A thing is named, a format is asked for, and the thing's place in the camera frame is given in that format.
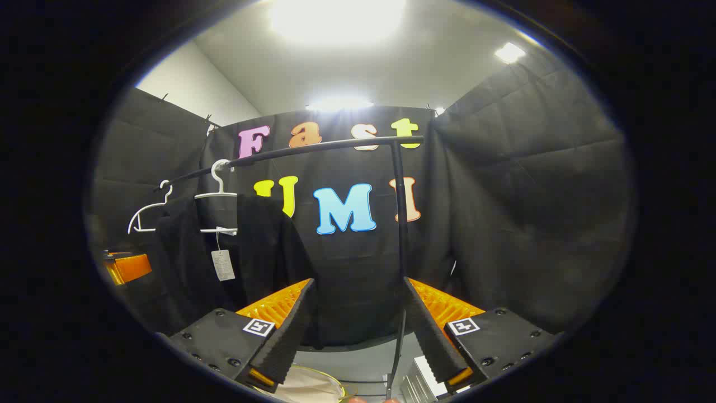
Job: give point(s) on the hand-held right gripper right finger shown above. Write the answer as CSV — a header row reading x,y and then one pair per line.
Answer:
x,y
430,336

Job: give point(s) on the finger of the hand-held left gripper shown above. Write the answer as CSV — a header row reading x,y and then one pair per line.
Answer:
x,y
131,268

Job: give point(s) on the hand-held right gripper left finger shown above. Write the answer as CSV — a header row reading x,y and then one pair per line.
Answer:
x,y
291,336

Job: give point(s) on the white yellow-rimmed laundry hamper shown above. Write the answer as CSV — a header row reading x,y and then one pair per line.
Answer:
x,y
313,386

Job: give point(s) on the white paper hang tag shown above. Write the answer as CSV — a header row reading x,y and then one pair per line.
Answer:
x,y
223,266

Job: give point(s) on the black knitted garment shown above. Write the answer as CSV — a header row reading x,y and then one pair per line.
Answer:
x,y
268,246

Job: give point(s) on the small white clothes hanger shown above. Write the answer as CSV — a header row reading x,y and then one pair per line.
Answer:
x,y
146,208

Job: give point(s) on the large white clothes hanger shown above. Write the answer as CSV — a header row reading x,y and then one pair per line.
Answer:
x,y
215,196

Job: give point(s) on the black metal clothes rack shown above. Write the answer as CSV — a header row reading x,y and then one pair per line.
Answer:
x,y
398,212

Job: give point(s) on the black backdrop cloth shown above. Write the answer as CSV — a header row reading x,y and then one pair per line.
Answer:
x,y
520,196

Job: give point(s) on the long ceiling light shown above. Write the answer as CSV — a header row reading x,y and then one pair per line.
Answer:
x,y
338,104

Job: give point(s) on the small ceiling light panel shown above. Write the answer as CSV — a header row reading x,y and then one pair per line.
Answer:
x,y
509,52

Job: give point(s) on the large ceiling light panel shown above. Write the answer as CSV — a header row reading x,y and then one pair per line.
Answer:
x,y
335,19

